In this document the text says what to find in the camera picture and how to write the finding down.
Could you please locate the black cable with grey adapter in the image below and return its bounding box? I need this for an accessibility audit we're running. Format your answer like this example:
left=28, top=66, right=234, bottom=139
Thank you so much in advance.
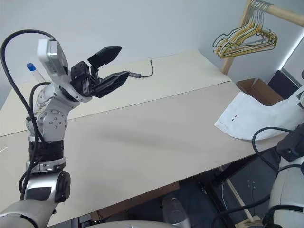
left=122, top=60, right=154, bottom=79

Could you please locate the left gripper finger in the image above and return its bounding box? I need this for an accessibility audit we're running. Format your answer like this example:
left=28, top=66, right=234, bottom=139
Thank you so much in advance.
left=87, top=45, right=123, bottom=72
left=91, top=70, right=130, bottom=99

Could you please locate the wooden clothes rack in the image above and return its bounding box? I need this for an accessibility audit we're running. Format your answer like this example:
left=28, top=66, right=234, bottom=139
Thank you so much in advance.
left=219, top=0, right=304, bottom=75

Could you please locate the bunch of wire hangers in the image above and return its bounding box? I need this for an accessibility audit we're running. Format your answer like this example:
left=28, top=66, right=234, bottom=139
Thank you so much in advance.
left=217, top=0, right=276, bottom=59

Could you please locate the brown cardboard box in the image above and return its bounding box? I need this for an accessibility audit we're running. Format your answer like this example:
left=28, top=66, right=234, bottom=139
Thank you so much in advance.
left=236, top=77, right=285, bottom=106

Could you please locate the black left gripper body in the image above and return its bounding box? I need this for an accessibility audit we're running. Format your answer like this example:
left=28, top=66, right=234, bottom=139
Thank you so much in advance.
left=70, top=61, right=100, bottom=97

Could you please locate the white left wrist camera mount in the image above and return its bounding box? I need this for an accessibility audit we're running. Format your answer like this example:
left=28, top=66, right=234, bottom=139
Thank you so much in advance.
left=37, top=39, right=72, bottom=83

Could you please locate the black flat panel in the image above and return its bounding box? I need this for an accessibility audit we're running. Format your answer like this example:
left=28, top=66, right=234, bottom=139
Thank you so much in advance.
left=267, top=70, right=301, bottom=97

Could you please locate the grey cylindrical bin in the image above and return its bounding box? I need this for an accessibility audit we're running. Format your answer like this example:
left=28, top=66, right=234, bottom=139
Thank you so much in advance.
left=161, top=197, right=192, bottom=226

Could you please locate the white garment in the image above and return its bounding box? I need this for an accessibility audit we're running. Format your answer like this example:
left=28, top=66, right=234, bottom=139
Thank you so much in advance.
left=213, top=92, right=304, bottom=143

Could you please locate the light wooden beam with foot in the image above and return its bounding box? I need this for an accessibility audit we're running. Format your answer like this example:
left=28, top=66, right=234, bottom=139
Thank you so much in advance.
left=225, top=178, right=261, bottom=225

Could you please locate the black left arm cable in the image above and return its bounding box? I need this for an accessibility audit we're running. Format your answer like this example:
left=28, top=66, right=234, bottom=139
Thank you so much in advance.
left=0, top=29, right=57, bottom=202

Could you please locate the white marker with blue cap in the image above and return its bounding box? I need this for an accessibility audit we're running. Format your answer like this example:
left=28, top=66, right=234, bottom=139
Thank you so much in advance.
left=26, top=62, right=47, bottom=84

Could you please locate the black metal table leg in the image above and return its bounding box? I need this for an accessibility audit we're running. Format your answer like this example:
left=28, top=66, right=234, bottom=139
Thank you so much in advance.
left=212, top=161, right=242, bottom=186

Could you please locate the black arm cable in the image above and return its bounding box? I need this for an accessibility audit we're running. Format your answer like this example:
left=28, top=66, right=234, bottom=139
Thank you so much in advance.
left=0, top=29, right=57, bottom=202
left=251, top=127, right=295, bottom=173

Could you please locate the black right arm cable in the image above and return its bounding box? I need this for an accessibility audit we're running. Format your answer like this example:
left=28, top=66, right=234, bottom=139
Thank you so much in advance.
left=251, top=127, right=295, bottom=173

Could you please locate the yellow wire hanger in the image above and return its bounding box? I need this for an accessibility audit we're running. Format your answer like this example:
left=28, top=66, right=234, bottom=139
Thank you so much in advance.
left=213, top=1, right=271, bottom=57
left=219, top=0, right=278, bottom=59

